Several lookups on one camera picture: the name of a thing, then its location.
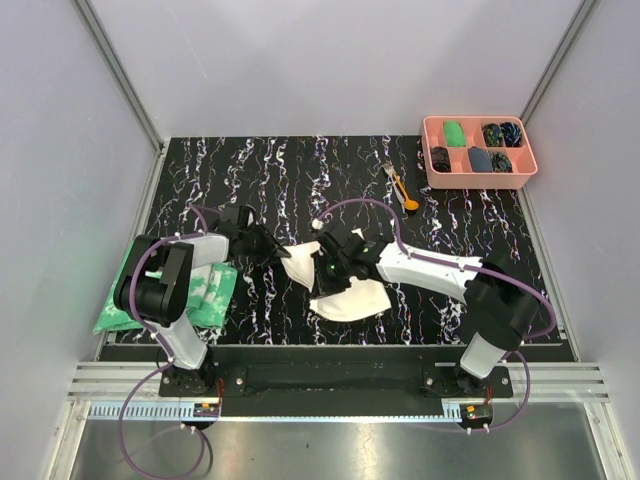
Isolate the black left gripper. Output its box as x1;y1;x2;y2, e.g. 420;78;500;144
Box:
239;221;290;267

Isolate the white cloth napkin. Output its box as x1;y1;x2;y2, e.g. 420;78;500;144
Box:
281;241;391;323

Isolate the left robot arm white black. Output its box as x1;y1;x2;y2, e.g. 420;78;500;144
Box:
113;206;291;396

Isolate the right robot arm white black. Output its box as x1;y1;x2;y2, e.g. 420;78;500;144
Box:
311;229;541;397

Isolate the black marble pattern mat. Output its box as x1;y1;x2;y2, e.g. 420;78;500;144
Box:
145;136;545;346

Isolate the green white patterned cloth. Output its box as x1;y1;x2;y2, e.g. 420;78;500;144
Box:
93;263;238;334

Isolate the orange plastic spoon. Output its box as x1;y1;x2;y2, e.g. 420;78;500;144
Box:
396;173;419;213

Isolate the silver metal fork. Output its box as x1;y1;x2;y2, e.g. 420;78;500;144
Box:
382;163;405;207

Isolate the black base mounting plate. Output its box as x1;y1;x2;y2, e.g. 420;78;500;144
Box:
159;346;514;419

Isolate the dark brown rolled cloth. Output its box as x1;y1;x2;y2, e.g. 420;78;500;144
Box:
431;146;451;173

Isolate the pink compartment tray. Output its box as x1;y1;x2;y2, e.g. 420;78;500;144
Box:
422;116;538;190

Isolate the green rolled cloth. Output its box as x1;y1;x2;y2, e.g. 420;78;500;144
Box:
443;120;466;148

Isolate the blue grey rolled cloth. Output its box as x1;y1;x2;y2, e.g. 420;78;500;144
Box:
468;147;493;173

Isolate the dark teal patterned roll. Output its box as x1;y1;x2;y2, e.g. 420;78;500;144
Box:
490;152;513;173

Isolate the dark green patterned roll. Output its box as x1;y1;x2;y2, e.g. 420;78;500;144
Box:
482;123;503;147

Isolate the dark blue patterned roll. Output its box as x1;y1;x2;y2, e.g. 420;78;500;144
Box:
500;122;523;148

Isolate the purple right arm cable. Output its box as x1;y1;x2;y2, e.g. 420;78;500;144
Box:
313;197;558;434

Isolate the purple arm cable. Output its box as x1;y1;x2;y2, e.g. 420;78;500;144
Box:
117;203;213;477
313;197;558;434

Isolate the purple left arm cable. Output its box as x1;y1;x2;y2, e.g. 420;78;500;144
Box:
117;203;213;477

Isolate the left aluminium frame post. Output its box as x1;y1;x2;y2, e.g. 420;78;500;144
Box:
71;0;164;154

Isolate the aluminium frame post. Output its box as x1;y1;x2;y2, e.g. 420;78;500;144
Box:
520;0;600;124
71;0;164;154

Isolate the right aluminium frame post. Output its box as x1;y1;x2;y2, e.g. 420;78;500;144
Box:
520;0;600;124

